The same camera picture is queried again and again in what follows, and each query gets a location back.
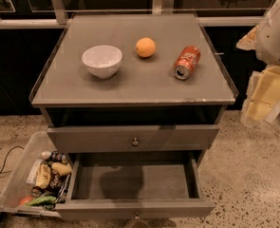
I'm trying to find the dark soda can in bin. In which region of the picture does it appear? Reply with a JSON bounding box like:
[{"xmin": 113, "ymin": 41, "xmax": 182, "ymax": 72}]
[{"xmin": 41, "ymin": 150, "xmax": 68, "ymax": 164}]

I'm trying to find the white ceramic bowl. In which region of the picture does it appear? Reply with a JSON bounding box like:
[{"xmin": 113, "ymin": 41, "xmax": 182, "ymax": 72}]
[{"xmin": 82, "ymin": 45, "xmax": 122, "ymax": 79}]

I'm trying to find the metal window railing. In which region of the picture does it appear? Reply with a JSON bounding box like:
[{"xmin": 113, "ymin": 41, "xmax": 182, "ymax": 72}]
[{"xmin": 0, "ymin": 0, "xmax": 270, "ymax": 29}]

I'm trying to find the yellow chip bag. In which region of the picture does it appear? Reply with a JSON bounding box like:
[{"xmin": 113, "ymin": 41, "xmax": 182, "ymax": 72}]
[{"xmin": 35, "ymin": 164, "xmax": 51, "ymax": 189}]

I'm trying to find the black floor cable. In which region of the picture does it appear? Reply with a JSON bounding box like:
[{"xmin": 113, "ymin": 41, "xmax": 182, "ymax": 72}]
[{"xmin": 0, "ymin": 145, "xmax": 26, "ymax": 178}]

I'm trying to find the clear plastic bin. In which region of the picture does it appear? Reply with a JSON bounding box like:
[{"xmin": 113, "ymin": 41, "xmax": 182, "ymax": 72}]
[{"xmin": 0, "ymin": 132, "xmax": 72, "ymax": 218}]

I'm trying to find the grey drawer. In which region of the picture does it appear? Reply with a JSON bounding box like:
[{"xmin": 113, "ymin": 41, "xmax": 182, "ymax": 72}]
[
  {"xmin": 56, "ymin": 151, "xmax": 215, "ymax": 220},
  {"xmin": 47, "ymin": 124, "xmax": 219, "ymax": 153}
]

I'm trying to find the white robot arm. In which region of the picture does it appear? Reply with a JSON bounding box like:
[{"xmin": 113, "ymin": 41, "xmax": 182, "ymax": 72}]
[{"xmin": 236, "ymin": 0, "xmax": 280, "ymax": 127}]

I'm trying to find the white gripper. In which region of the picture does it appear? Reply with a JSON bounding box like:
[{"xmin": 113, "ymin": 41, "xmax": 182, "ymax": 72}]
[{"xmin": 236, "ymin": 26, "xmax": 280, "ymax": 127}]

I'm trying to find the grey drawer cabinet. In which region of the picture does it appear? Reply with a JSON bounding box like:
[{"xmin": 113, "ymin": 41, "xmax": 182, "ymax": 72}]
[{"xmin": 28, "ymin": 12, "xmax": 239, "ymax": 154}]

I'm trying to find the grey top drawer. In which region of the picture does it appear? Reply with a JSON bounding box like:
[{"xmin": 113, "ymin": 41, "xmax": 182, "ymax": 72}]
[{"xmin": 47, "ymin": 124, "xmax": 219, "ymax": 153}]

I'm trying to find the green snack bag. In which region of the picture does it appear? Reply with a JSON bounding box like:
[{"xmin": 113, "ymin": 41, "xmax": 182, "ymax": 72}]
[{"xmin": 27, "ymin": 196, "xmax": 56, "ymax": 206}]

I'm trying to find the brown snack bag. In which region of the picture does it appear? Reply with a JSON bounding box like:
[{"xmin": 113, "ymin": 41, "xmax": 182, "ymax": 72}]
[{"xmin": 46, "ymin": 169, "xmax": 63, "ymax": 194}]

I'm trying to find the orange fruit on cabinet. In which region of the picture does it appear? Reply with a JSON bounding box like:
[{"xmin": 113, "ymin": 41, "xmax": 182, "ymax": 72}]
[{"xmin": 136, "ymin": 37, "xmax": 156, "ymax": 58}]

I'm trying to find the red soda can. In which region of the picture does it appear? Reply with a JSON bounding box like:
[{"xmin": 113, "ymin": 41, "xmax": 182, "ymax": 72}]
[{"xmin": 174, "ymin": 46, "xmax": 200, "ymax": 80}]

